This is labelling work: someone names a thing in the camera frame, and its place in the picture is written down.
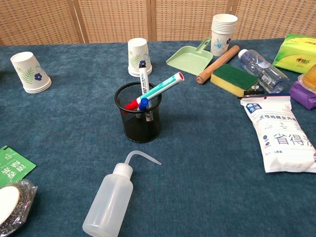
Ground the red capped marker pen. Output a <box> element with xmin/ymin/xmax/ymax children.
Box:
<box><xmin>124</xmin><ymin>72</ymin><xmax>185</xmax><ymax>111</ymax></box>

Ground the black mesh pen holder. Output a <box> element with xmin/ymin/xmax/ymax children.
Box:
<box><xmin>114</xmin><ymin>81</ymin><xmax>163</xmax><ymax>144</ymax></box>

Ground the white marker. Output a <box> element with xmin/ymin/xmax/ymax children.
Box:
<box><xmin>137</xmin><ymin>60</ymin><xmax>153</xmax><ymax>122</ymax></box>

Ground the blue felt table cover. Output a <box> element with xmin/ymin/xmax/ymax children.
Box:
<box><xmin>0</xmin><ymin>38</ymin><xmax>316</xmax><ymax>237</ymax></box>

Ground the leaf print paper cup stack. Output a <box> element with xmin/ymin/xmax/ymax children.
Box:
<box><xmin>127</xmin><ymin>38</ymin><xmax>153</xmax><ymax>77</ymax></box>
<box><xmin>10</xmin><ymin>51</ymin><xmax>52</xmax><ymax>94</ymax></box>

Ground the light green plastic dustpan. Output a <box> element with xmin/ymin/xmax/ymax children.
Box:
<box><xmin>165</xmin><ymin>37</ymin><xmax>213</xmax><ymax>76</ymax></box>

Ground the wooden rolling pin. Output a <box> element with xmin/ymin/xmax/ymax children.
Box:
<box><xmin>195</xmin><ymin>45</ymin><xmax>240</xmax><ymax>85</ymax></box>

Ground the yellow green scouring sponge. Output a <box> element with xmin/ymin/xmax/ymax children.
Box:
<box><xmin>210</xmin><ymin>64</ymin><xmax>259</xmax><ymax>98</ymax></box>

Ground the translucent squeeze wash bottle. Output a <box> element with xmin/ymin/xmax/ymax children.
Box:
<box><xmin>82</xmin><ymin>150</ymin><xmax>162</xmax><ymax>237</ymax></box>

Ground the black binder clip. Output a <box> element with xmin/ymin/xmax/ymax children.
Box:
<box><xmin>237</xmin><ymin>85</ymin><xmax>265</xmax><ymax>99</ymax></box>

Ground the blue flower paper cup stack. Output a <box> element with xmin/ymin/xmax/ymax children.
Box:
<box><xmin>210</xmin><ymin>13</ymin><xmax>238</xmax><ymax>57</ymax></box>

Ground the woven wooden folding screen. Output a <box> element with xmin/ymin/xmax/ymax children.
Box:
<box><xmin>0</xmin><ymin>0</ymin><xmax>316</xmax><ymax>46</ymax></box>

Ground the clear plastic water bottle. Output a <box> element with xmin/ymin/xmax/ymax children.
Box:
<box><xmin>238</xmin><ymin>48</ymin><xmax>290</xmax><ymax>94</ymax></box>

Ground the white printed plastic bag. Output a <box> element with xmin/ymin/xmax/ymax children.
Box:
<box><xmin>240</xmin><ymin>93</ymin><xmax>316</xmax><ymax>173</ymax></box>

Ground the purple wrapped pack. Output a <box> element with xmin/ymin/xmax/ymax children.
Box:
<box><xmin>289</xmin><ymin>81</ymin><xmax>316</xmax><ymax>111</ymax></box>

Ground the green tissue pack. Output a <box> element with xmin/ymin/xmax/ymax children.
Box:
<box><xmin>272</xmin><ymin>33</ymin><xmax>316</xmax><ymax>75</ymax></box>

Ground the green tea packet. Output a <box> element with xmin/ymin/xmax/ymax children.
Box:
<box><xmin>0</xmin><ymin>145</ymin><xmax>37</xmax><ymax>188</ymax></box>

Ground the orange jelly cup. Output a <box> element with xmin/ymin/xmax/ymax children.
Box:
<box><xmin>297</xmin><ymin>64</ymin><xmax>316</xmax><ymax>90</ymax></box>

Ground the white spoon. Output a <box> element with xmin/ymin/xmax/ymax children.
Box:
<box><xmin>0</xmin><ymin>185</ymin><xmax>21</xmax><ymax>224</ymax></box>

